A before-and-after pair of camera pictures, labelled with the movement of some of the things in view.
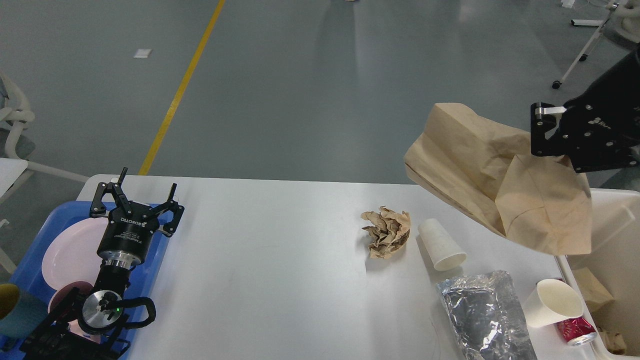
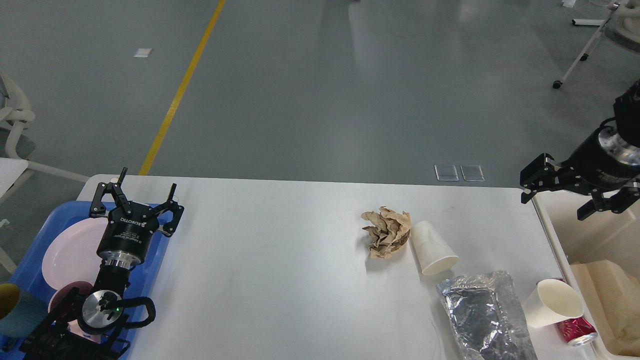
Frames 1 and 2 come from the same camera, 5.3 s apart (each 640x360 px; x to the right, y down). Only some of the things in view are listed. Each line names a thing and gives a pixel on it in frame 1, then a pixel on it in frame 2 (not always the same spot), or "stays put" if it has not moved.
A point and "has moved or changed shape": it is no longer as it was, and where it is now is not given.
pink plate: [72, 256] stays put
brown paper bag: [536, 201] → [612, 297]
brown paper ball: [388, 233] stays put
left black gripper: [125, 238] stays put
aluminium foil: [487, 312] stays put
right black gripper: [600, 130] → [602, 161]
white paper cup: [443, 255] has moved or changed shape
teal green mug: [20, 312] stays put
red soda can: [577, 330] stays put
